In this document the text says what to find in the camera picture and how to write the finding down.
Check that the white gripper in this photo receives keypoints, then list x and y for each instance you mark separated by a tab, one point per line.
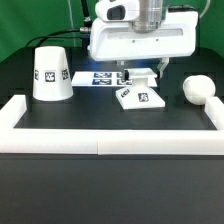
142	29

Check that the white lamp base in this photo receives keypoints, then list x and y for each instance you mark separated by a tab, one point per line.
139	95

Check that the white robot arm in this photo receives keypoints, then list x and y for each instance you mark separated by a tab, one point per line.
142	29

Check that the white lamp shade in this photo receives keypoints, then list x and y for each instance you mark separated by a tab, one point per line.
52	81

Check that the white U-shaped frame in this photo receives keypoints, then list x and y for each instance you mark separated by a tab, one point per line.
101	142

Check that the white marker sheet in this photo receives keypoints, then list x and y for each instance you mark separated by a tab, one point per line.
113	79

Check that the white lamp bulb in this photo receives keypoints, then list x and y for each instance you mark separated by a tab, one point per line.
198	88

